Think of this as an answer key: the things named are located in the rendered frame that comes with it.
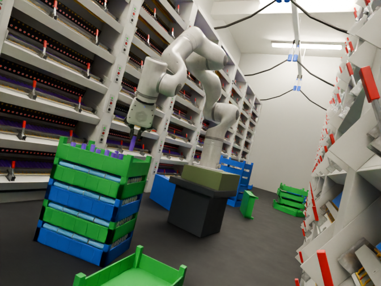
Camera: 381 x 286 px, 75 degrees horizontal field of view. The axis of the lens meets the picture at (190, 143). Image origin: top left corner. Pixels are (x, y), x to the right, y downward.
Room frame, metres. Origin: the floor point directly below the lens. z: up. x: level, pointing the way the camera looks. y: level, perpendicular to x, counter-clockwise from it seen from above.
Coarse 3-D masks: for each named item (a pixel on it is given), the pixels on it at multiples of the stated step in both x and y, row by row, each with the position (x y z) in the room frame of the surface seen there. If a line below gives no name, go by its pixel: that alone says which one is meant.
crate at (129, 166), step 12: (60, 144) 0.94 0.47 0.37; (60, 156) 0.93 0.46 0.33; (72, 156) 0.92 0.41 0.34; (84, 156) 0.91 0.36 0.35; (96, 156) 0.90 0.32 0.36; (108, 156) 0.89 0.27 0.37; (132, 156) 0.88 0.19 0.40; (96, 168) 0.90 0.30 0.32; (108, 168) 0.89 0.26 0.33; (120, 168) 0.88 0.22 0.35; (132, 168) 0.90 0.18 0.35; (144, 168) 1.01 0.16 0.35
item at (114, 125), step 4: (120, 112) 1.95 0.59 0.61; (124, 112) 1.99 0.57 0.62; (112, 120) 1.72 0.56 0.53; (112, 124) 1.68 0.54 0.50; (116, 124) 1.71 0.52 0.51; (120, 124) 1.75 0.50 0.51; (124, 124) 1.81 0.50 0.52; (112, 128) 1.70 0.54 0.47; (116, 128) 1.73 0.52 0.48; (120, 128) 1.76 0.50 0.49; (124, 128) 1.79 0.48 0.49; (128, 128) 1.83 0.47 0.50; (136, 128) 1.92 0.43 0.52; (156, 128) 2.22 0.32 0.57; (128, 132) 1.85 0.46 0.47; (136, 132) 1.92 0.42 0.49; (144, 132) 2.00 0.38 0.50; (148, 132) 2.04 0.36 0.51; (152, 132) 2.13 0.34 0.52; (156, 132) 2.22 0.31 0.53; (160, 132) 2.20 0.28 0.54; (144, 136) 2.03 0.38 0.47; (148, 136) 2.07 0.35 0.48; (152, 136) 2.12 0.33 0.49; (156, 136) 2.17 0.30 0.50
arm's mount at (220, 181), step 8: (184, 168) 1.55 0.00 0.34; (192, 168) 1.52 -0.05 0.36; (200, 168) 1.49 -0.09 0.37; (184, 176) 1.54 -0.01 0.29; (192, 176) 1.51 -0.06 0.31; (200, 176) 1.48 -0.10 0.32; (208, 176) 1.45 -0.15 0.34; (216, 176) 1.42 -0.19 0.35; (224, 176) 1.43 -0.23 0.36; (232, 176) 1.53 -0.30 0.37; (208, 184) 1.44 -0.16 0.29; (216, 184) 1.41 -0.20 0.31; (224, 184) 1.45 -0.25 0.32; (232, 184) 1.55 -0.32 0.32
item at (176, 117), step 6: (174, 108) 2.62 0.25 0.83; (180, 108) 2.71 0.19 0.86; (174, 114) 2.46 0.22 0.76; (180, 114) 2.77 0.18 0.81; (186, 114) 2.87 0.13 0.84; (174, 120) 2.38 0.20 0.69; (180, 120) 2.46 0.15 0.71; (186, 120) 2.69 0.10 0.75; (192, 120) 2.86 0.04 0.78; (186, 126) 2.61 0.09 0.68; (192, 126) 2.72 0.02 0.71
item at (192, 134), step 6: (216, 42) 2.84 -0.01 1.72; (192, 90) 2.91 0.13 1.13; (192, 96) 2.90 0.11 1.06; (198, 96) 2.87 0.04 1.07; (204, 96) 2.84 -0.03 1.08; (198, 102) 2.86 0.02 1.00; (204, 102) 2.85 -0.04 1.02; (192, 114) 2.88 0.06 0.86; (198, 114) 2.84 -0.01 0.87; (198, 120) 2.83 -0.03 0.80; (198, 126) 2.85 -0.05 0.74; (186, 132) 2.89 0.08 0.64; (192, 132) 2.85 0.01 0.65; (192, 138) 2.84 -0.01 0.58; (186, 150) 2.86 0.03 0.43; (192, 150) 2.85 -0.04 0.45; (180, 168) 2.87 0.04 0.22
